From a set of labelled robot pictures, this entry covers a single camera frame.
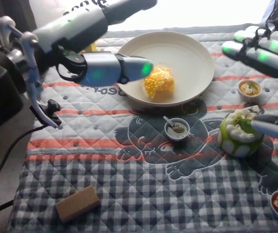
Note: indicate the green white toy cake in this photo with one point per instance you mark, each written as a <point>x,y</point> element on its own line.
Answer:
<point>236,139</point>

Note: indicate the dark blue fabric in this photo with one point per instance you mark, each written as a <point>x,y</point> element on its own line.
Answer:
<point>266,12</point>

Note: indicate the yellow arch block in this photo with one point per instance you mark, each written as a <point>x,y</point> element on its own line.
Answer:
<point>91,47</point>

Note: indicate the large white round plate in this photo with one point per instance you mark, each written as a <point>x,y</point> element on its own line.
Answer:
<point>178,55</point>

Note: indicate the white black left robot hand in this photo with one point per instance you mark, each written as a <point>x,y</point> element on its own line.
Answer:
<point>75,29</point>

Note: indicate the grey quilt with bear print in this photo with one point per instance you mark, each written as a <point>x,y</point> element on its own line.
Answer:
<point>139,184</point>

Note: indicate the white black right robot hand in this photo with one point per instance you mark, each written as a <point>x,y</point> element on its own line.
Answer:
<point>270,52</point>

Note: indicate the small toy noodle bowl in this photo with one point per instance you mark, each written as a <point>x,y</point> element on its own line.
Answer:
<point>249,88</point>

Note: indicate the small bowl with spoon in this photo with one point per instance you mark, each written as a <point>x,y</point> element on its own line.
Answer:
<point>178,129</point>

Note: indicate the brown wooden block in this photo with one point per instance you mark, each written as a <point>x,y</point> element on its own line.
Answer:
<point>78,204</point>

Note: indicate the bag of yellow balls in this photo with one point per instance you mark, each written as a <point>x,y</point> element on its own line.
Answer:
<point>159,83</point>

